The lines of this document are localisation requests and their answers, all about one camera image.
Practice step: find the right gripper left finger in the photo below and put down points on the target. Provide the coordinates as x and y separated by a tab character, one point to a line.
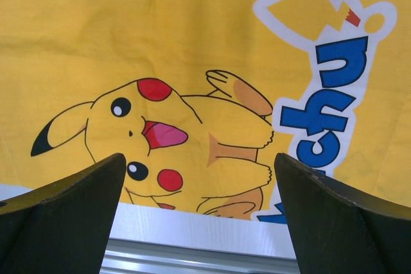
63	227

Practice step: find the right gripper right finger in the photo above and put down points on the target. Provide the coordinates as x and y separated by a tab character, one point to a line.
336	228

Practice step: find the yellow Pikachu cloth mat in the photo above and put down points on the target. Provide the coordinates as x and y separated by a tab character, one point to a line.
55	53

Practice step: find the aluminium mounting rail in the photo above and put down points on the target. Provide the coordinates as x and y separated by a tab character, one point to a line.
138	257

